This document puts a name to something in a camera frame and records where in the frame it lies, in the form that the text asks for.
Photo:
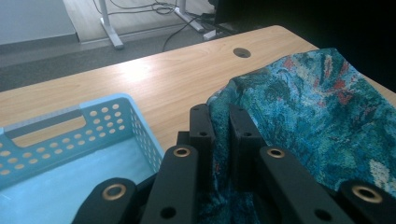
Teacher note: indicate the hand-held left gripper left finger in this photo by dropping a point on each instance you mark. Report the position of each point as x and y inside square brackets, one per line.
[202, 137]

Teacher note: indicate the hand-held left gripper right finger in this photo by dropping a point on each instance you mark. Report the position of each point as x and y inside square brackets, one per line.
[246, 140]

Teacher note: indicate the teal floral shirt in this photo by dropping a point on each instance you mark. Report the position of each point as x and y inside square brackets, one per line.
[311, 118]

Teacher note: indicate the light blue plastic basket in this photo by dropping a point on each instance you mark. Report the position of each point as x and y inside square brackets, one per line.
[77, 180]

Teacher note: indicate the round dark table grommet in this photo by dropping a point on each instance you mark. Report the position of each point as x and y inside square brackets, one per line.
[242, 52]

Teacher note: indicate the black stand base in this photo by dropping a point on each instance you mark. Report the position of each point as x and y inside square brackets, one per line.
[222, 28]

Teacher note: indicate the black curtain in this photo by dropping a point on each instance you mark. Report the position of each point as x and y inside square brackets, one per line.
[311, 18]

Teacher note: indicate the white metal desk frame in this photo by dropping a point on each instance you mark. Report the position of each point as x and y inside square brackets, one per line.
[109, 28]

